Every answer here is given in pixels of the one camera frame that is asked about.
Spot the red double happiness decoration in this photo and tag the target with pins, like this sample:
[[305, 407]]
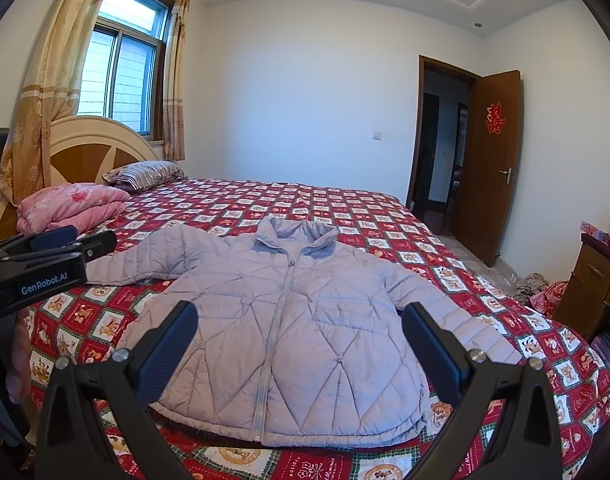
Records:
[[495, 120]]

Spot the window with blue frame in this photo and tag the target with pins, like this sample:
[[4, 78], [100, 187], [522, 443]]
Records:
[[123, 66]]

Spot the beige patterned curtain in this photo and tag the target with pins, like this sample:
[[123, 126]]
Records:
[[173, 131], [51, 91]]

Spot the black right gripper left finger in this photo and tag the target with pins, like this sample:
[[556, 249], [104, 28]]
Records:
[[72, 442]]

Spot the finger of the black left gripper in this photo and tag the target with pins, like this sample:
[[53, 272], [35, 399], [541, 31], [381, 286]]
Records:
[[24, 243], [91, 246]]

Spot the red box on dresser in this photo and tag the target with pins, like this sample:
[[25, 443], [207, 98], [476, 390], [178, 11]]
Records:
[[591, 230]]

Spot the pink folded quilt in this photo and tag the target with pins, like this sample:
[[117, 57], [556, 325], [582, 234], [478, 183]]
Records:
[[84, 205]]

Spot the brown wooden dresser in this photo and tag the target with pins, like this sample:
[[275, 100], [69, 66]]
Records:
[[585, 305]]

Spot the cream and wood headboard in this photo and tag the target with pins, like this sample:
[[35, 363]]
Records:
[[84, 148]]

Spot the grey cloth pile on floor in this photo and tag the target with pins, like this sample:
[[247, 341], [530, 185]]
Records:
[[526, 288]]

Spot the brown wooden door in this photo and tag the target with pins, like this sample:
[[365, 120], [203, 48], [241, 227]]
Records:
[[484, 200]]

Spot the striped pillow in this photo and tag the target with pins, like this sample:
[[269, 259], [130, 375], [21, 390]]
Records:
[[141, 176]]

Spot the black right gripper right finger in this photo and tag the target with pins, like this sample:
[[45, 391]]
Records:
[[526, 441]]

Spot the silver door handle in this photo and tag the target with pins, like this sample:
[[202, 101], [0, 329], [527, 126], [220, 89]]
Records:
[[507, 175]]

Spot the light pink quilted puffer jacket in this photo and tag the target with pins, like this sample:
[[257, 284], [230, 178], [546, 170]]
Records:
[[299, 339]]

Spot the beige patterned right curtain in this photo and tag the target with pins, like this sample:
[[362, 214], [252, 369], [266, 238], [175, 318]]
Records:
[[173, 131]]

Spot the beige patterned left curtain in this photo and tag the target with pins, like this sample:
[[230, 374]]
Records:
[[51, 91]]

